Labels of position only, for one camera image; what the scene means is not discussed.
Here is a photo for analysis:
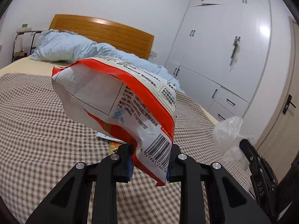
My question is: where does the small gold foil packet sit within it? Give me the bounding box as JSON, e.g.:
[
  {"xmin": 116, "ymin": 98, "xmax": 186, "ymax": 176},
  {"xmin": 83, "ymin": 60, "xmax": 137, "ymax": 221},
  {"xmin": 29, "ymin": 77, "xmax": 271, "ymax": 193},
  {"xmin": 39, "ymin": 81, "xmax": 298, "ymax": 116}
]
[{"xmin": 108, "ymin": 141, "xmax": 123, "ymax": 155}]

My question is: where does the silver green printed pouch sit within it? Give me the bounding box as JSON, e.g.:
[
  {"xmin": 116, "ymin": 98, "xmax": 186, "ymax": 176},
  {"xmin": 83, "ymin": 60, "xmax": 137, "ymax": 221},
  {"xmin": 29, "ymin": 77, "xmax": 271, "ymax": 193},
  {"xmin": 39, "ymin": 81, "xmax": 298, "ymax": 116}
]
[{"xmin": 96, "ymin": 132, "xmax": 126, "ymax": 144}]

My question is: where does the clear plastic bag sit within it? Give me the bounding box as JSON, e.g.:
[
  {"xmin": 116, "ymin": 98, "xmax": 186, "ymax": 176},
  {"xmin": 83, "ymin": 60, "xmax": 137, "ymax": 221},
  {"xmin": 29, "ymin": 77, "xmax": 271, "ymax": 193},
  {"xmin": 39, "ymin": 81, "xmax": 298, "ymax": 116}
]
[{"xmin": 212, "ymin": 116, "xmax": 257, "ymax": 171}]

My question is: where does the red white snack wrapper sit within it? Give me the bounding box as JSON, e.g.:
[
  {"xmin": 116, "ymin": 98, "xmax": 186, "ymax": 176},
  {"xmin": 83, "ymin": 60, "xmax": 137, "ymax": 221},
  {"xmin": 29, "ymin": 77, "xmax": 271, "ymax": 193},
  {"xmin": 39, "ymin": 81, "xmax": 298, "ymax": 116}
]
[{"xmin": 52, "ymin": 56, "xmax": 176, "ymax": 186}]

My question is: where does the beige room door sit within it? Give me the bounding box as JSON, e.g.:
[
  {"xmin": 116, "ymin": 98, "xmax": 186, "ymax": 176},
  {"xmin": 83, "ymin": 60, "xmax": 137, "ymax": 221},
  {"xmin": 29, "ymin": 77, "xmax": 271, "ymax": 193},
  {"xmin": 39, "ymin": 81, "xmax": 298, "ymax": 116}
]
[{"xmin": 257, "ymin": 17, "xmax": 298, "ymax": 182}]

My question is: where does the brown checkered bedspread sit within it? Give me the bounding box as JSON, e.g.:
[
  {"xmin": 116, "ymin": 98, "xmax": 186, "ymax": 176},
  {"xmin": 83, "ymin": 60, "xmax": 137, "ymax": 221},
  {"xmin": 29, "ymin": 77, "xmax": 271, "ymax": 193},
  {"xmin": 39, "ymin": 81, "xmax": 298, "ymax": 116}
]
[{"xmin": 0, "ymin": 72, "xmax": 254, "ymax": 224}]

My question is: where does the white built-in wardrobe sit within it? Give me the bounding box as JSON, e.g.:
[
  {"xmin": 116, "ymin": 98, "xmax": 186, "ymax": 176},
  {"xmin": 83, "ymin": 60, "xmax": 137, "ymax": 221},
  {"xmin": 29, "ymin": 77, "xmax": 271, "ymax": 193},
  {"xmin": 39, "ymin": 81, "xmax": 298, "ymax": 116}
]
[{"xmin": 165, "ymin": 0, "xmax": 271, "ymax": 121}]

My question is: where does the bag hanging on wardrobe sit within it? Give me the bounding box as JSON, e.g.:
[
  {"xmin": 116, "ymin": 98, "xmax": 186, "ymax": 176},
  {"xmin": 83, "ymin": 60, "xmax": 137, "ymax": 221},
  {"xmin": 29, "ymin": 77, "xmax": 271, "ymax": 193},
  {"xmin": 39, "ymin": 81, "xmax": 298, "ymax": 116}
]
[{"xmin": 230, "ymin": 36, "xmax": 241, "ymax": 66}]

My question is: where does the light blue duvet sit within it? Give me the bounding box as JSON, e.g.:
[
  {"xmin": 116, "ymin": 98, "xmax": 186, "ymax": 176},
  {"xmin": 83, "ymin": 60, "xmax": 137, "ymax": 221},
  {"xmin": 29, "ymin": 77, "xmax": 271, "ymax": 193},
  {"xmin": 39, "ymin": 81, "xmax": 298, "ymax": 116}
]
[{"xmin": 30, "ymin": 29, "xmax": 181, "ymax": 91}]

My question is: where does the black metal side rack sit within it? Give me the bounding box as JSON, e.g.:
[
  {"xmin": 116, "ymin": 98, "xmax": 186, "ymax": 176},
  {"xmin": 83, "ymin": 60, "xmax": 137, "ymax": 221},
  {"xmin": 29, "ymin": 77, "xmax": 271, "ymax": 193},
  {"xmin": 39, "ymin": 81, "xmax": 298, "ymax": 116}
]
[{"xmin": 12, "ymin": 23, "xmax": 42, "ymax": 62}]

